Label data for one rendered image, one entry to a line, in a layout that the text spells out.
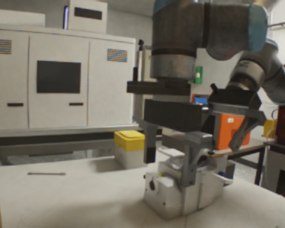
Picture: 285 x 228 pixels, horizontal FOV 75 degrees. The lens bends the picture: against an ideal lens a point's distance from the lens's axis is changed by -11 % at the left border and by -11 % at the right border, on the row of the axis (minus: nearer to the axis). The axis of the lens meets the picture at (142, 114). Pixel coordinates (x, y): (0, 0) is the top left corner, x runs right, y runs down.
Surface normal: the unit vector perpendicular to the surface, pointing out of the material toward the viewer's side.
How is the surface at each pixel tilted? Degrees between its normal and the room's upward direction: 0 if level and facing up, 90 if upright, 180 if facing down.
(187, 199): 90
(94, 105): 90
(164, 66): 90
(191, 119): 90
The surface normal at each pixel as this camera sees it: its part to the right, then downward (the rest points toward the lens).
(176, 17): -0.21, 0.14
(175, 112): -0.86, 0.03
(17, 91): 0.48, 0.13
